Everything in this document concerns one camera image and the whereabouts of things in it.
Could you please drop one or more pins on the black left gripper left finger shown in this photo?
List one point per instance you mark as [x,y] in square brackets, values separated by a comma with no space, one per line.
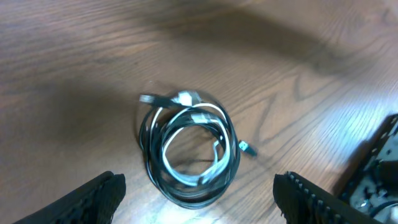
[95,202]

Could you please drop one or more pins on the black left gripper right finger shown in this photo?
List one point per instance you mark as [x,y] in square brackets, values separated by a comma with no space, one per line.
[303,202]

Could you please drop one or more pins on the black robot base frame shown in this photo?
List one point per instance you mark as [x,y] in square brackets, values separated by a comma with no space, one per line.
[370,184]

